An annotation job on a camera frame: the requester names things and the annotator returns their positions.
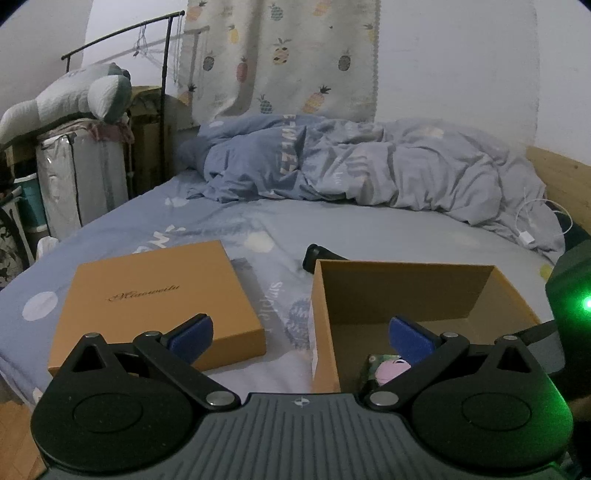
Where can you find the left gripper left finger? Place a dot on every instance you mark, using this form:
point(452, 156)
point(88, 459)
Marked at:
point(172, 354)

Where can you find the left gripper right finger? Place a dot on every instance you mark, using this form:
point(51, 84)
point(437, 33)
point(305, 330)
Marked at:
point(429, 355)

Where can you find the pink computer mouse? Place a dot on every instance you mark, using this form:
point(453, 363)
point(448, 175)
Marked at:
point(390, 370)

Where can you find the green patterned packet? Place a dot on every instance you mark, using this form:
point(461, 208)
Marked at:
point(367, 380)

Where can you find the orange box lid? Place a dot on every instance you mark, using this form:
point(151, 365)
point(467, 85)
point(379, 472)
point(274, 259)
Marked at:
point(158, 290)

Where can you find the open orange cardboard box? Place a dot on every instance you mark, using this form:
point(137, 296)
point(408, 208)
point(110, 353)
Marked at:
point(353, 302)

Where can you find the light blue bed sheet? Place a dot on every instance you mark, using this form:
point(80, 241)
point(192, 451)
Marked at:
point(265, 241)

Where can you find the wooden headboard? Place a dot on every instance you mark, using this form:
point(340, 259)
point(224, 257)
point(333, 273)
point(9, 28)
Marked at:
point(568, 183)

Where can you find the clear zip storage bag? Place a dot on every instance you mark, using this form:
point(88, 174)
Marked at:
point(81, 179)

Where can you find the teal plastic storage bin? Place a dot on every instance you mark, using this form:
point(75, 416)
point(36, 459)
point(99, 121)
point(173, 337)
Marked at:
point(32, 208)

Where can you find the blue grey crumpled duvet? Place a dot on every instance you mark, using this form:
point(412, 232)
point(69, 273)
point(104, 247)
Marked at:
point(413, 164)

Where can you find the pineapple print curtain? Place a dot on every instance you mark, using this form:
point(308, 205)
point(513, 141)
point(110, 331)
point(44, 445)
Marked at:
point(242, 57)

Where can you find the black metal clothes rack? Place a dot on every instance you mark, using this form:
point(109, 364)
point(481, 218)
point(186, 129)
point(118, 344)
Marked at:
point(157, 115)

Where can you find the white charger with cable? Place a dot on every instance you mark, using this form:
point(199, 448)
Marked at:
point(541, 221)

